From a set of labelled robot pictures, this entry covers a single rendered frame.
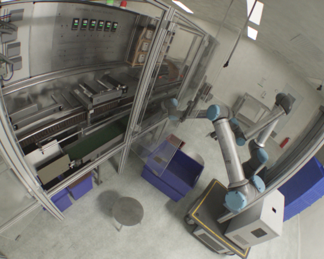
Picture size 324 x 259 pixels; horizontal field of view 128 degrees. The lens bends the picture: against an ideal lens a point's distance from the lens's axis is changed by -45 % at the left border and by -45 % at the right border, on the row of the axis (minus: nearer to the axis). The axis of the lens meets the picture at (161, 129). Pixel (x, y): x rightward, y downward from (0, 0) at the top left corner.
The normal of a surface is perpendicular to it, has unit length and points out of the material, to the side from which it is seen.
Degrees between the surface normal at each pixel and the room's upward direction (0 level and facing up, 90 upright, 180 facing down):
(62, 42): 90
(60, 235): 0
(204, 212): 0
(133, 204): 0
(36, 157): 57
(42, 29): 90
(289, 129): 90
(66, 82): 90
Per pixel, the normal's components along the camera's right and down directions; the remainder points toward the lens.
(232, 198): -0.85, 0.10
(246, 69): -0.53, 0.38
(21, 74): 0.78, 0.56
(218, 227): 0.33, -0.74
